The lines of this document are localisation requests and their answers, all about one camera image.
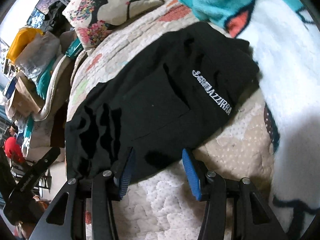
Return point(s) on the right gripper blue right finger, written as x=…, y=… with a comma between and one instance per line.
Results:
x=252, y=217

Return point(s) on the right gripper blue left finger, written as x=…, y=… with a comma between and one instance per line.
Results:
x=65, y=216

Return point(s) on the black pants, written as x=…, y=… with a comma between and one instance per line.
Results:
x=174, y=94

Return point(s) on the heart pattern quilted bedspread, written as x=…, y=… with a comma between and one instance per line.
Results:
x=162, y=205

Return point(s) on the brown cardboard box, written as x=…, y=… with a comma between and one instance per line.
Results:
x=24, y=99

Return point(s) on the beige cushioned lounge pad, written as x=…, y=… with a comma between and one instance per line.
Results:
x=58, y=90

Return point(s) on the teal folded cloth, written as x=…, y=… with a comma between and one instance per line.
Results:
x=44, y=81

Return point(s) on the clear plastic bag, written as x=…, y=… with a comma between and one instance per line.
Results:
x=36, y=56

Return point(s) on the teal tissue pack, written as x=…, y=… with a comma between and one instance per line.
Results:
x=74, y=49

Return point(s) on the yellow bag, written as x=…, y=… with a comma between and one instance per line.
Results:
x=24, y=36

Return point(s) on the teal white fleece blanket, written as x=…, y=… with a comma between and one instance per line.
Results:
x=285, y=44

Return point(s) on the floral woman print pillow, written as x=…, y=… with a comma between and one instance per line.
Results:
x=94, y=20

